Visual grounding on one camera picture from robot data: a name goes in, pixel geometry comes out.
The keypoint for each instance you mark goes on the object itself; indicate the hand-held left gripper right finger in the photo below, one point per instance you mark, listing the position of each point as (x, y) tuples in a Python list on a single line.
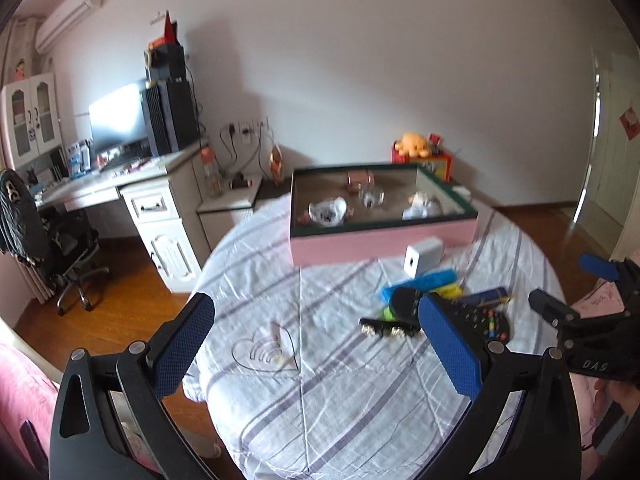
[(450, 350)]

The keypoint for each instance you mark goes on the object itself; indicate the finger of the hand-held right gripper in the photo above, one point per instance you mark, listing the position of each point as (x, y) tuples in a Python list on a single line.
[(552, 310), (597, 266)]

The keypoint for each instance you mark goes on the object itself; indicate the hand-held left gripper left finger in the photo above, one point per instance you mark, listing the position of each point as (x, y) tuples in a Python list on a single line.
[(182, 340)]

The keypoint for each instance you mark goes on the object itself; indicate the black remote control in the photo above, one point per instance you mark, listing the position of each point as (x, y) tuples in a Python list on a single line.
[(487, 322)]

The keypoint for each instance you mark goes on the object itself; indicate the black oval object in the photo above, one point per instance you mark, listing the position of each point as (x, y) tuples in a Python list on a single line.
[(405, 302)]

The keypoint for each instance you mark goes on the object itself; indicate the blue highlighter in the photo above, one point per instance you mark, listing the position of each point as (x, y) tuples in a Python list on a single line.
[(430, 280)]

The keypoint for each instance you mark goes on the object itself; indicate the white charger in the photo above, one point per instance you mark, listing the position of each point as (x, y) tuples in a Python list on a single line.
[(420, 257)]

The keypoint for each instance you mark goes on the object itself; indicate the pink cardboard box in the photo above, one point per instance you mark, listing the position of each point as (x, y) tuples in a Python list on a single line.
[(380, 245)]

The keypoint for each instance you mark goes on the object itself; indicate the white figure with silver ball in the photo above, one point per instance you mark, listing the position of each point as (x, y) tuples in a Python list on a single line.
[(415, 212)]

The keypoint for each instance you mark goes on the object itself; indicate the white brick cat figure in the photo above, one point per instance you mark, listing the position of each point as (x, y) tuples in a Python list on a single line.
[(419, 199)]

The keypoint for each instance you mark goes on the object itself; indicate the clear glass cup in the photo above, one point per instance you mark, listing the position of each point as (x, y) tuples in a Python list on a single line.
[(372, 197)]

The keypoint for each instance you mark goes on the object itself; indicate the pink brick figure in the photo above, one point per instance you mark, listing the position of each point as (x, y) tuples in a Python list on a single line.
[(305, 218)]

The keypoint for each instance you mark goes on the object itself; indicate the rose gold cylinder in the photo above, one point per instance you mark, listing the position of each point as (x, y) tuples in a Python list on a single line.
[(360, 180)]

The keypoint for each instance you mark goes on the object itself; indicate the person's right hand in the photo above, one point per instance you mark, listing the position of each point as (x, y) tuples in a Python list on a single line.
[(602, 397)]

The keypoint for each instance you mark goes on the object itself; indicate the pink printed bedding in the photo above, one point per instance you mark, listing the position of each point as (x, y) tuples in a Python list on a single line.
[(595, 302)]

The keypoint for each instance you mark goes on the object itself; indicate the white door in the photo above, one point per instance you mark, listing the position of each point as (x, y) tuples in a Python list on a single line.
[(612, 160)]

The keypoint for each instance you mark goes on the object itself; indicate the white desk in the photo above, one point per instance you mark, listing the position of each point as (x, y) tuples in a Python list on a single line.
[(150, 225)]

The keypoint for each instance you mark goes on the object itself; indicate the white low side cabinet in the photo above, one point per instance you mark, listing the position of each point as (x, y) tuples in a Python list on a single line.
[(225, 205)]

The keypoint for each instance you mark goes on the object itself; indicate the red door decoration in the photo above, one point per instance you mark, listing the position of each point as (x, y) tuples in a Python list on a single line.
[(631, 122)]

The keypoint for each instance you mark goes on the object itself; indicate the black office chair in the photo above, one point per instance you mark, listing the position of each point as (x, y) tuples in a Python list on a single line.
[(65, 250)]

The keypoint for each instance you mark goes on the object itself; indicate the red pink blanket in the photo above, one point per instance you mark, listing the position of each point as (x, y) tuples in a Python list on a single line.
[(25, 385)]

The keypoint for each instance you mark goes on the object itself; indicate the water bottle with orange cap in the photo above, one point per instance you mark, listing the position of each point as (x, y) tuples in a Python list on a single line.
[(212, 175)]

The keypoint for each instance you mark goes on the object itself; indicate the small dark cylinder object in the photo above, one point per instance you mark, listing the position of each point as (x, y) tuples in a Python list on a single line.
[(241, 180)]

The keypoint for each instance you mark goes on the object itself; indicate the black and white low cabinet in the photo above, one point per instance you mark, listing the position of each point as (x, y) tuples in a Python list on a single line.
[(270, 192)]

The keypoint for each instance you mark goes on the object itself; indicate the red storage box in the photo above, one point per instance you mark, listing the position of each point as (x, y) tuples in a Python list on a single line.
[(440, 165)]

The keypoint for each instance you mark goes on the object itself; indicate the orange plastic bag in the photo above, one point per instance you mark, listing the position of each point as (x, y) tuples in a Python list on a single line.
[(277, 162)]

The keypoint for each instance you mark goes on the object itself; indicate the yellow octopus plush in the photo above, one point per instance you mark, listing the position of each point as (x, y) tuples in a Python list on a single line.
[(412, 144)]

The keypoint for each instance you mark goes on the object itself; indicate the blue white box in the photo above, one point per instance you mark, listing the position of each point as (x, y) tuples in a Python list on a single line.
[(79, 157)]

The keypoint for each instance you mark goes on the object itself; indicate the dark jacket with skull print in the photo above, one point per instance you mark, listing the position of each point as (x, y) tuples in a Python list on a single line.
[(15, 210)]

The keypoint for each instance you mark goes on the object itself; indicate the black computer tower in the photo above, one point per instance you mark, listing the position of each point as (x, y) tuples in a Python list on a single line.
[(172, 117)]

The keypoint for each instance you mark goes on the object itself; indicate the black computer monitor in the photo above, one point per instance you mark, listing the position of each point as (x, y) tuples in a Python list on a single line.
[(117, 117)]

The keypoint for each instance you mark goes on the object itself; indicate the white glass-door cabinet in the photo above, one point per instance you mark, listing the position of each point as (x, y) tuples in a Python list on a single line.
[(30, 120)]

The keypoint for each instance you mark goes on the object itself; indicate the black speaker box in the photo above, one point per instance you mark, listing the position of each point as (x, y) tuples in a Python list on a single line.
[(167, 62)]

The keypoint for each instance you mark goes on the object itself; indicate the doll decoration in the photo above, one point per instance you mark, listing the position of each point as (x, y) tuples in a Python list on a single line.
[(20, 69)]

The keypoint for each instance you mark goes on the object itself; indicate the white air conditioner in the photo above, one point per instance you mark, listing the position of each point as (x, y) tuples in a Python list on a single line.
[(70, 15)]

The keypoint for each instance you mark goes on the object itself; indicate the beige curtain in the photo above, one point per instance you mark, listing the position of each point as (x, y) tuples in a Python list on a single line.
[(15, 35)]

